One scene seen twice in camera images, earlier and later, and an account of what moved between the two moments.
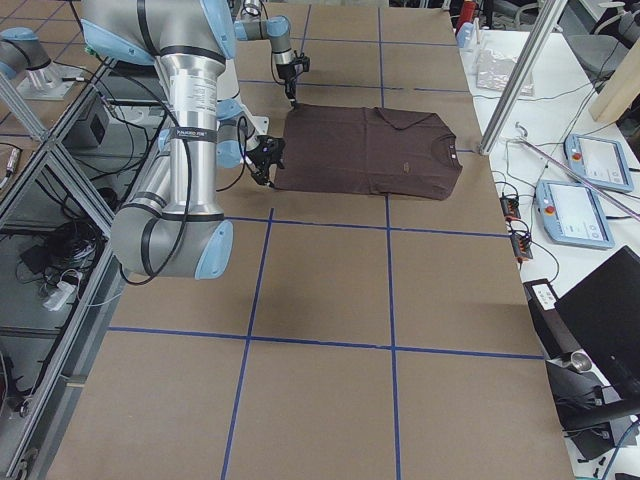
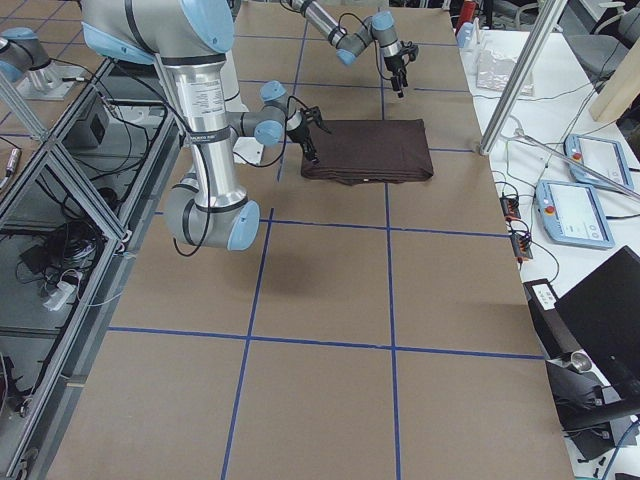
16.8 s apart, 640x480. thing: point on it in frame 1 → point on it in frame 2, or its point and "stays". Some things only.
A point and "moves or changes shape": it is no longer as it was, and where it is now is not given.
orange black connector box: x=510 y=207 stays
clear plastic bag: x=493 y=72 stays
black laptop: x=602 y=315 stays
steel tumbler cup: x=581 y=361 stays
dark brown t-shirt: x=367 y=150 moves or changes shape
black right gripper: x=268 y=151 → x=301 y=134
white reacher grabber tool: x=574 y=173 → x=519 y=133
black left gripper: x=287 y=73 → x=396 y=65
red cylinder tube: x=466 y=14 stays
